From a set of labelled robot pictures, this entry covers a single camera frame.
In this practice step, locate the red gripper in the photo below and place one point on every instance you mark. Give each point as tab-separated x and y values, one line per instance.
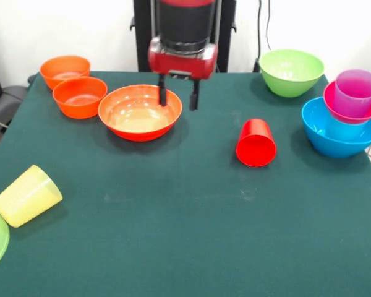
182	65

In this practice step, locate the large orange bowl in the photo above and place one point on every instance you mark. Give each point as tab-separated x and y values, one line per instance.
136	120

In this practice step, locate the red cup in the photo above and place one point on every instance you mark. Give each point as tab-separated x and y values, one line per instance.
256	150

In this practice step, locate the small orange bowl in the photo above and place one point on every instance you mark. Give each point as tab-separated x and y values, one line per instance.
80	108
49	77

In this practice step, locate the pink bowl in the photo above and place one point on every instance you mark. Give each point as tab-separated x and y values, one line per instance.
329	105

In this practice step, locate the blue bowl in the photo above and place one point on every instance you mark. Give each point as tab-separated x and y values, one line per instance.
337	148

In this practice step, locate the blue cup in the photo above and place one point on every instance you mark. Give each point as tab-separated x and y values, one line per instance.
343	130

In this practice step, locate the purple cup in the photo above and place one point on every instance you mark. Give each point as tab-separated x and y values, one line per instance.
355	99

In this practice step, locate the yellow cup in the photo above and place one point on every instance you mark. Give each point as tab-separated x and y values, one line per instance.
28	198

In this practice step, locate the dark green table cloth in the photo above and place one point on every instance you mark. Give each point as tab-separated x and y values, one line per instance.
185	232

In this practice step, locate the gray chair base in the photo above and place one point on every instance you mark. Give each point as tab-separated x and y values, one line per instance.
6	102

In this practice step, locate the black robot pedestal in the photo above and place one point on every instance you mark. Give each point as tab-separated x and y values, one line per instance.
142	46

